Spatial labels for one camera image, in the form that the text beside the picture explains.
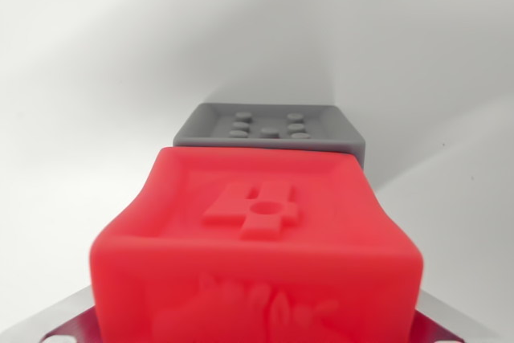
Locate gripper left finger with black rubber pad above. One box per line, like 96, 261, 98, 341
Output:
7, 284, 98, 343

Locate gripper right finger with black rubber pad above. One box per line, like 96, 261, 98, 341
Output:
412, 292, 499, 343

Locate red embossed number cube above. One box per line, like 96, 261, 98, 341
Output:
88, 145, 425, 343

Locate grey embossed dotted cube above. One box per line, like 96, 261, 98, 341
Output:
172, 101, 367, 171

